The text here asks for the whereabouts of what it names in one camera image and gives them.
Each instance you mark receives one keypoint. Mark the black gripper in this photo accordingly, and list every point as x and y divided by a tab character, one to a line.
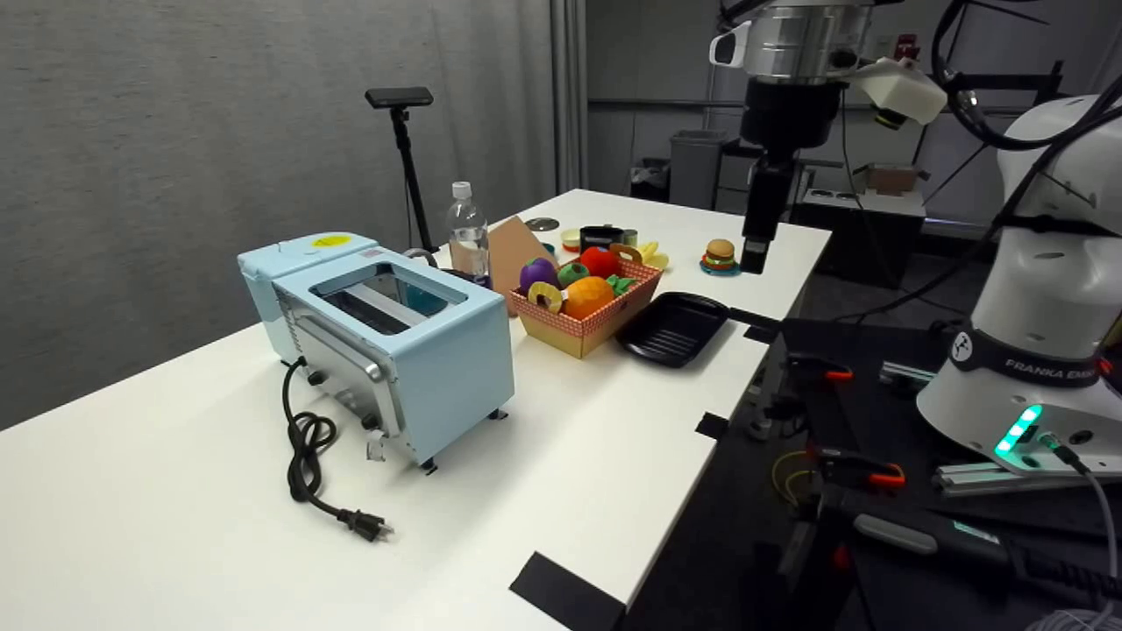
789	117

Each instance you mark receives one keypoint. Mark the purple plush toy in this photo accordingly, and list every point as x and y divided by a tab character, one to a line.
538	275

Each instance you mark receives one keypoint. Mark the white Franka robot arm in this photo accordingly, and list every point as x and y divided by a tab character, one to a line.
1054	294

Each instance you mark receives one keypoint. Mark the brown cardboard box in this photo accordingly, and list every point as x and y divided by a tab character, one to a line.
893	180

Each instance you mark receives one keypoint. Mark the big red tomato plush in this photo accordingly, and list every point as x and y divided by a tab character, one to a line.
600	261

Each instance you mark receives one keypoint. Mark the green avocado plush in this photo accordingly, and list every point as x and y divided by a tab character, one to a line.
568	275

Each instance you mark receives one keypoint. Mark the cardboard box with gingham lining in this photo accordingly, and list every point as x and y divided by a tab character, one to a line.
579	338

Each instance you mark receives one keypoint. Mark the small burger toy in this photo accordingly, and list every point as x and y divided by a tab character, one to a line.
718	253

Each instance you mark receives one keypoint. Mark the grey storage bin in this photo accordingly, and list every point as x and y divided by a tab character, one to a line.
694	169

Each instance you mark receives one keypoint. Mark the small yellow toy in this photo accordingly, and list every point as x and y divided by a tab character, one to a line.
652	253

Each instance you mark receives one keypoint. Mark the black ridged tray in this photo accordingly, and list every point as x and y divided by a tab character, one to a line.
669	335

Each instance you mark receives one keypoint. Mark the dark round container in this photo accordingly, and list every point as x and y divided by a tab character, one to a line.
606	238

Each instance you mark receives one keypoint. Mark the round bowl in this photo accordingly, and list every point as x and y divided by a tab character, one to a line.
540	221

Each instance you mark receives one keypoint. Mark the clear plastic water bottle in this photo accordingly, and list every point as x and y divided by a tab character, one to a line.
467	232

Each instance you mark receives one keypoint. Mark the light blue toaster oven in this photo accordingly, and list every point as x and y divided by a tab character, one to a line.
443	364

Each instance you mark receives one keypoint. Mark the grey backdrop curtain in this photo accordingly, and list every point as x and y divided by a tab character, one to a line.
176	177

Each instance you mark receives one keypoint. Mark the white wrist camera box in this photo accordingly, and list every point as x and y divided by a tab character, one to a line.
905	93

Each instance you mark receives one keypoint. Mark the aluminium frame rail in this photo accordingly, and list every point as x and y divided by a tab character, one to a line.
984	480

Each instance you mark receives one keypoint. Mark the camera on black stand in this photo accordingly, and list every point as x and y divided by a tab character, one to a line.
397	97

